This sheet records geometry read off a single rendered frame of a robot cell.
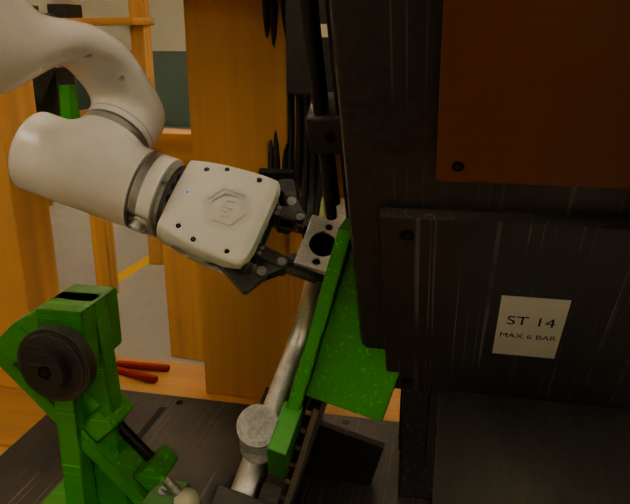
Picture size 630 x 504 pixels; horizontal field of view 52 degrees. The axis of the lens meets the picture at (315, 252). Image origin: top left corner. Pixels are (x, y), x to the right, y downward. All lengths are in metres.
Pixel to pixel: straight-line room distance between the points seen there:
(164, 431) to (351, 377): 0.44
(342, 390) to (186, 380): 0.57
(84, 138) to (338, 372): 0.34
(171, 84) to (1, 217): 10.78
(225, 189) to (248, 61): 0.28
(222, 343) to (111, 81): 0.46
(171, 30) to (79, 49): 11.16
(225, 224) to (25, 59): 0.22
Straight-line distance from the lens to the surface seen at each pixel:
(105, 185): 0.66
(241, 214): 0.63
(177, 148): 1.04
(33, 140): 0.70
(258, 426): 0.60
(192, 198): 0.65
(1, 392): 1.16
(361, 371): 0.56
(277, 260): 0.63
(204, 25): 0.91
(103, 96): 0.73
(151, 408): 1.00
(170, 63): 11.82
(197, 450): 0.90
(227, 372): 1.03
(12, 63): 0.60
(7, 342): 0.72
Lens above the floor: 1.41
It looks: 18 degrees down
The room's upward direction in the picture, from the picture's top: straight up
